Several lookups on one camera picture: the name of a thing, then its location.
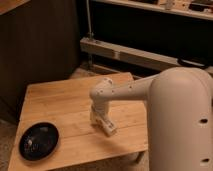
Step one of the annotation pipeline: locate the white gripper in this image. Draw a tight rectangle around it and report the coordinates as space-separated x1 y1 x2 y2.
90 109 109 125

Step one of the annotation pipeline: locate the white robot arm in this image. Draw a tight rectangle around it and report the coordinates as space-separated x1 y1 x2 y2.
90 67 213 171

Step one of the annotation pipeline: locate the black ceramic bowl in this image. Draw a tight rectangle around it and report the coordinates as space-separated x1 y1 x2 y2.
19 122 59 161

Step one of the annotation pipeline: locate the wooden table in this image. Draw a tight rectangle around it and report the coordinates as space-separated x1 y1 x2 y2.
8 75 148 171

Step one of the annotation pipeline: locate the grey metal beam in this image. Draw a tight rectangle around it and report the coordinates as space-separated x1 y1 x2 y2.
79 36 213 76

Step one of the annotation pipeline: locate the metal pole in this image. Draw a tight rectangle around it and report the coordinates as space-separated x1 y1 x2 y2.
86 0 93 40

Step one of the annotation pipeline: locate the wooden shelf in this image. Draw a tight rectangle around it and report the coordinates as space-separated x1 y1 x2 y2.
92 0 213 21

